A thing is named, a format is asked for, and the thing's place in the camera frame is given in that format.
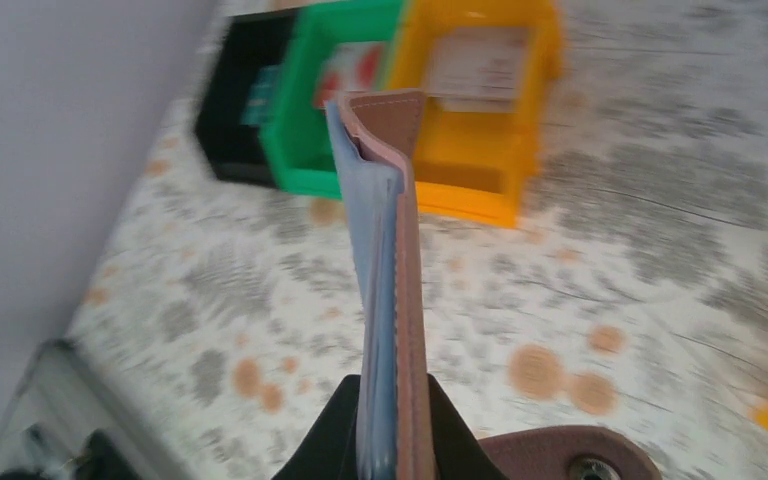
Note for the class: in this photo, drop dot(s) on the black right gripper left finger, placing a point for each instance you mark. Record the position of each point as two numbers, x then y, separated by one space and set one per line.
328 450

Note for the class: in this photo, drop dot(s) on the green storage bin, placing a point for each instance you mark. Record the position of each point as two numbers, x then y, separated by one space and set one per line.
295 136

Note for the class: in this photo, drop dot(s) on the black storage bin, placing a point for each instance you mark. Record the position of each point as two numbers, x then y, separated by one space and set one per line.
234 152

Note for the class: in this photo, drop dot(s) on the floral tablecloth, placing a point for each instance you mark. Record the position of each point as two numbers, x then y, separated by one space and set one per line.
633 294

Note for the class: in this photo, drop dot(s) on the red white card stack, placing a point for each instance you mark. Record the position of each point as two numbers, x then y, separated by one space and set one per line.
351 67

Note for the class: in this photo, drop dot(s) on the yellow storage bin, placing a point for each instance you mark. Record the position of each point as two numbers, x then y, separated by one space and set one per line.
472 165

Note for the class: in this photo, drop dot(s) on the teal card stack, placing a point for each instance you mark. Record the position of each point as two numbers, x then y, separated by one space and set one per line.
256 106

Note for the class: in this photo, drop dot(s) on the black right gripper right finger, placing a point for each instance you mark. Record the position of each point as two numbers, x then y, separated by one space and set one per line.
458 454

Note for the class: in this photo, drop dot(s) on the white floral card stack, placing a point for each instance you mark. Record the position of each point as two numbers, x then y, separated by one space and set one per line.
478 69

